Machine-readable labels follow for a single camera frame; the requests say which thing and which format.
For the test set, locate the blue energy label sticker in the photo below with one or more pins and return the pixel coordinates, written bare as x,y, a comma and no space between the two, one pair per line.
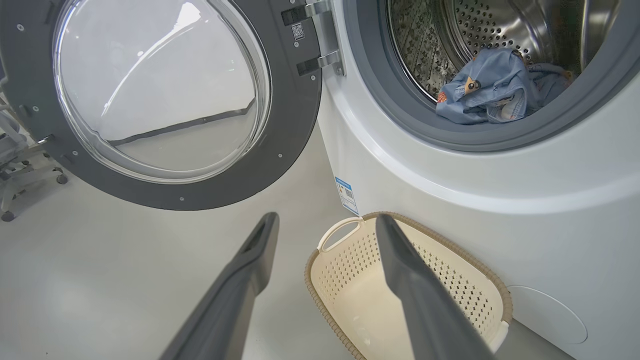
347,196

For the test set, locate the blue cartoon print garment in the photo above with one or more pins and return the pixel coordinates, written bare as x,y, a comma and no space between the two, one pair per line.
547,82
485,92

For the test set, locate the white front-load washing machine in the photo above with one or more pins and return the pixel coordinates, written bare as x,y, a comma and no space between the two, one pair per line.
550,225

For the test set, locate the office chair base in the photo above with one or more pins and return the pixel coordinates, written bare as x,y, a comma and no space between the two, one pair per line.
20,165

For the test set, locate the dark grey round washer door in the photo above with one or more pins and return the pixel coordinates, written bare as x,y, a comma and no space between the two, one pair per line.
290,125

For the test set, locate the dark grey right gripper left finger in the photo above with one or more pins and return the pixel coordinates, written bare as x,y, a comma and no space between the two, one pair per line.
235,300

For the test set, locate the cream perforated laundry basket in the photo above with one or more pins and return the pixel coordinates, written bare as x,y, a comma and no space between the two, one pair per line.
350,290

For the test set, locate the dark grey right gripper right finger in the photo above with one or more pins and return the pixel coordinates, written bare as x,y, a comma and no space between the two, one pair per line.
425,310

